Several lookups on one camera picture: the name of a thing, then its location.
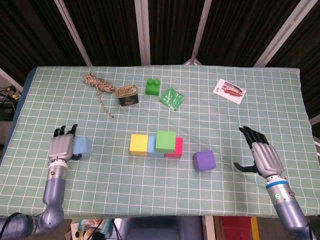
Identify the yellow board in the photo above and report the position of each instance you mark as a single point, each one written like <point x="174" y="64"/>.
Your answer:
<point x="255" y="228"/>

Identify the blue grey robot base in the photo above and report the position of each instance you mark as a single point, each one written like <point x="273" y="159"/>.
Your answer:
<point x="160" y="230"/>

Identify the purple foam cube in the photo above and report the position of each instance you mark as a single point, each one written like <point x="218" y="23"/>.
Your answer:
<point x="204" y="161"/>

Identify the pile of colourful packets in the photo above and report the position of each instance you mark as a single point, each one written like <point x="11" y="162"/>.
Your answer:
<point x="85" y="228"/>

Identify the green foil sachet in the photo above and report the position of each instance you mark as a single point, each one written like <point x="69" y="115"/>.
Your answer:
<point x="172" y="98"/>

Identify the white table leg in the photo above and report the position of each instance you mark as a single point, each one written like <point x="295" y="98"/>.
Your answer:
<point x="208" y="228"/>

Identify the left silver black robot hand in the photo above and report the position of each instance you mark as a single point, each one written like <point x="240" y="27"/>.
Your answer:
<point x="61" y="147"/>

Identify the red box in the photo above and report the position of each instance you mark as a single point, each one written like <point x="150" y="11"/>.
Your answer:
<point x="236" y="228"/>

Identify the green toy building brick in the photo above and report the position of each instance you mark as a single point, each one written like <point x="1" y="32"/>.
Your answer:
<point x="152" y="88"/>

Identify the light blue foam cube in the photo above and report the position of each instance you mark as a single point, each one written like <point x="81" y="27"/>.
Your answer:
<point x="151" y="145"/>
<point x="82" y="146"/>

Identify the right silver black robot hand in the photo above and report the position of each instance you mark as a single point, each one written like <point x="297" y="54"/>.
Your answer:
<point x="267" y="157"/>

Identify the dark green luncheon meat can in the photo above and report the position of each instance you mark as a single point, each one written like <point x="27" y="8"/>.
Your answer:
<point x="126" y="96"/>

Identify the right blue grey robot arm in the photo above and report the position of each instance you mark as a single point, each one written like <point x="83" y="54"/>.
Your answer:
<point x="287" y="212"/>

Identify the green foam cube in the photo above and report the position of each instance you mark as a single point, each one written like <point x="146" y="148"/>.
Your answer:
<point x="165" y="141"/>

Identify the yellow foam cube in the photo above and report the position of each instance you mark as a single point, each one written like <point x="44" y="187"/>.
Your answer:
<point x="138" y="143"/>

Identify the white metal frame post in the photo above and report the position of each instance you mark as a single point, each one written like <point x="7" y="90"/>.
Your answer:
<point x="201" y="32"/>
<point x="142" y="32"/>
<point x="10" y="78"/>
<point x="282" y="32"/>
<point x="72" y="32"/>

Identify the magenta foam cube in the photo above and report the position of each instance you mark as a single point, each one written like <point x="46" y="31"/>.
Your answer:
<point x="178" y="150"/>

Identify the green checked tablecloth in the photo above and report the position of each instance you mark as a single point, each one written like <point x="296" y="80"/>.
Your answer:
<point x="175" y="120"/>

